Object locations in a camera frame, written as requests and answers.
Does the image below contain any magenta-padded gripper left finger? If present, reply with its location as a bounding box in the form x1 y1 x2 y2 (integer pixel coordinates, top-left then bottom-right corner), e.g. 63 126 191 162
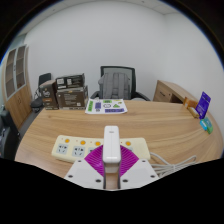
63 147 106 190

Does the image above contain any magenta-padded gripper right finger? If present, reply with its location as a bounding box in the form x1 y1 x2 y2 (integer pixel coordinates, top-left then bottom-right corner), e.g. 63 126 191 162
118 146 161 190

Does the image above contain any white charger block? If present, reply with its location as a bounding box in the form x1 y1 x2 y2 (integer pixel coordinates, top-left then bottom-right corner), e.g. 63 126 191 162
102 125 121 175

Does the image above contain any cream power strip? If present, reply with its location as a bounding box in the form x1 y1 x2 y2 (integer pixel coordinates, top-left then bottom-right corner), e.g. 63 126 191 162
50 134 152 164

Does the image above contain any printed paper sheet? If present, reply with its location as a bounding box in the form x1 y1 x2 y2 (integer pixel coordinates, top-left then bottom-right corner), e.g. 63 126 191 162
84 98 129 115

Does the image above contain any large brown cardboard box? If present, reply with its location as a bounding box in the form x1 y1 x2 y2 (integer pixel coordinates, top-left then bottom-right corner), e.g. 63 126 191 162
55 85 89 110

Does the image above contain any small blue box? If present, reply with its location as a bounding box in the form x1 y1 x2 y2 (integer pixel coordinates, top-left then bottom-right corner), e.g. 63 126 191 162
199 118 210 132

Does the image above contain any small light wooden box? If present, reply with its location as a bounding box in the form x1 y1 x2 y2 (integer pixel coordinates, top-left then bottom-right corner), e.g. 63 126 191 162
187 105 200 119

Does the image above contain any dark sofa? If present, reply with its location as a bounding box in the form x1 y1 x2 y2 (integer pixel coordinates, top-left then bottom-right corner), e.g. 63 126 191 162
0 108 21 160

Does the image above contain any small green box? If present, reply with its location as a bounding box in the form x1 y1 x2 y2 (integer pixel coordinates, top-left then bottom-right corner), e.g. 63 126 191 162
203 116 215 135

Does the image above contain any small dark cardboard box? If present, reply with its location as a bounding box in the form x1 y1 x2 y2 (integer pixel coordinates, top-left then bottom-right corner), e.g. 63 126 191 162
38 79 60 111

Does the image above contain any orange cardboard box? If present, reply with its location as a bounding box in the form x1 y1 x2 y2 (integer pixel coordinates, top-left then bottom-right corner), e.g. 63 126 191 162
182 96 198 108

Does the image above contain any wooden side drawer desk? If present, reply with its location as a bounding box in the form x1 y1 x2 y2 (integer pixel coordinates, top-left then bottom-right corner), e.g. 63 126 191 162
152 79 198 105

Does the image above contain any grey backpack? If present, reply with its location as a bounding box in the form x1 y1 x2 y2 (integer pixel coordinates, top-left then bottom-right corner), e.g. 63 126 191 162
97 72 132 100

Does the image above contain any purple upright card box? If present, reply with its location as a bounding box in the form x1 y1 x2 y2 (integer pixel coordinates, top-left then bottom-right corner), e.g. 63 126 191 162
195 91 212 120

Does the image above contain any black printed carton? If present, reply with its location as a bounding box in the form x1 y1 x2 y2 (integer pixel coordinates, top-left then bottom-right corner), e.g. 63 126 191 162
55 73 86 91

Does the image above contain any wooden glass-door cabinet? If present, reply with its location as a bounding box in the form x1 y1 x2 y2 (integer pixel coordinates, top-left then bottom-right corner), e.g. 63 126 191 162
1 44 34 130

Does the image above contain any black mesh office chair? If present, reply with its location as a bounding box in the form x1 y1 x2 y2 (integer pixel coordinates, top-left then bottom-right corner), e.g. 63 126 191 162
90 65 151 102

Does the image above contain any white power strip cable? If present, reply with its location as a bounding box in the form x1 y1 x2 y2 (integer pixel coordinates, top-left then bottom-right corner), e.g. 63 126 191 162
148 152 198 178

